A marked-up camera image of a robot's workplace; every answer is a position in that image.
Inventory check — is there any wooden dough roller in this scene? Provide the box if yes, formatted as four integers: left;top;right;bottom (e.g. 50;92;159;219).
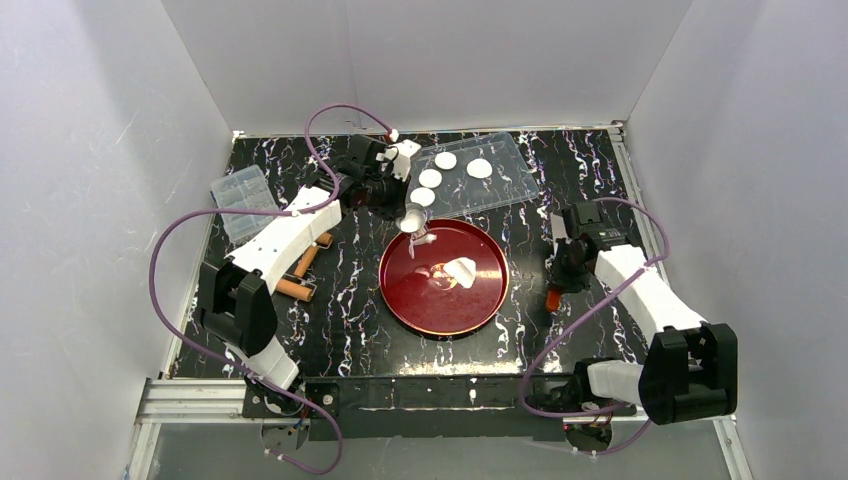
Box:
275;232;334;302

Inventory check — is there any white dough ball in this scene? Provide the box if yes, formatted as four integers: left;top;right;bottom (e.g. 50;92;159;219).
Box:
443;257;477;289

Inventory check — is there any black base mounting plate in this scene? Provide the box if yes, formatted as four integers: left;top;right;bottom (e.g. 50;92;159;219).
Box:
243;374;636;441

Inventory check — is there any purple cable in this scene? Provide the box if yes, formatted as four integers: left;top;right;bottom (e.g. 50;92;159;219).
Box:
148;103;399;477
517;196;670;458

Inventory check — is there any round red tray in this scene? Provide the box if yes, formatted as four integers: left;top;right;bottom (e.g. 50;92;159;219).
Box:
378;219;510;337

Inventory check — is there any flat white dumpling wrapper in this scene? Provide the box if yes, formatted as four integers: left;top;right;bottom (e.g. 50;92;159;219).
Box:
410;187;435;207
434;152;457;170
418;169;443;189
466;158;493;179

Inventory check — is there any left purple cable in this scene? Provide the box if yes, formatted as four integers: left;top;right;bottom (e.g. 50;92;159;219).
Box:
148;103;399;477

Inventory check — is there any white dough scrap strip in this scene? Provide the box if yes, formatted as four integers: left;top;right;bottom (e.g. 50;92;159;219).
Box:
408;233;437;259

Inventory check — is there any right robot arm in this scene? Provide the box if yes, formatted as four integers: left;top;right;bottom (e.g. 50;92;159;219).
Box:
546;201;738;425

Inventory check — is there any aluminium frame rail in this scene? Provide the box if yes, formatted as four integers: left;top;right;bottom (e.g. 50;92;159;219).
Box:
136;379;246;424

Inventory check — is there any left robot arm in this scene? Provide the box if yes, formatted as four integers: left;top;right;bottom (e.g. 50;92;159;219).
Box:
198;135;422;390

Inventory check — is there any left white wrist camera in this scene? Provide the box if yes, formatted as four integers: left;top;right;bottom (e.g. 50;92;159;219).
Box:
382;129;422;182

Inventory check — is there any clear plastic tray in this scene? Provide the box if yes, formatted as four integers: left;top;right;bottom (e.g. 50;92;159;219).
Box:
407;132;539;219

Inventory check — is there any cut round dumpling wrapper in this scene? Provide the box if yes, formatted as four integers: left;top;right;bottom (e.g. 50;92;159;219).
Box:
398;215;425;234

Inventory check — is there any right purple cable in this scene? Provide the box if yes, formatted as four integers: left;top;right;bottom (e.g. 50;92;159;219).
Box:
517;196;670;458

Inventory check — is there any clear compartment screw box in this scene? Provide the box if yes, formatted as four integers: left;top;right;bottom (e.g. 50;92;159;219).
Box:
210;165;278;245

